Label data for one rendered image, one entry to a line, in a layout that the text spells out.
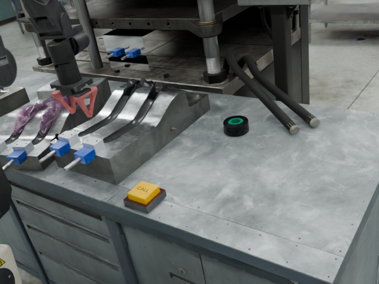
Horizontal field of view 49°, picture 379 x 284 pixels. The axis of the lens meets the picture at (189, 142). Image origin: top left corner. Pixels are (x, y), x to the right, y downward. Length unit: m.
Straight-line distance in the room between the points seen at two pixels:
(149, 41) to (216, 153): 0.94
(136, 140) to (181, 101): 0.23
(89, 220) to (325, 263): 0.80
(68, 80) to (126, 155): 0.26
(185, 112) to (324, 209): 0.59
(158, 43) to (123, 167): 1.02
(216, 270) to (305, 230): 0.29
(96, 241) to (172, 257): 0.35
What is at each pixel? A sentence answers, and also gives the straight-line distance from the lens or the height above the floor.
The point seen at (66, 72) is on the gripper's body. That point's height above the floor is 1.13.
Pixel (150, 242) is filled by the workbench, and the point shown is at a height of 0.63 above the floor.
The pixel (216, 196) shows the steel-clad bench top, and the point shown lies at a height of 0.80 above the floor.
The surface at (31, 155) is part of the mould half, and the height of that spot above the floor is 0.85.
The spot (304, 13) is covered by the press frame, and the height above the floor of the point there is 0.84.
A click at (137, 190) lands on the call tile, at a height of 0.84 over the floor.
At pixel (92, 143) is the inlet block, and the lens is 1.18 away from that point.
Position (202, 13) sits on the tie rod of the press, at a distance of 1.68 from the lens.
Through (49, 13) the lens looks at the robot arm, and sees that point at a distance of 1.03.
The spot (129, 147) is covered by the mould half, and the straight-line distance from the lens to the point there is 1.19.
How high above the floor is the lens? 1.44
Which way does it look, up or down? 29 degrees down
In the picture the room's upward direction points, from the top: 10 degrees counter-clockwise
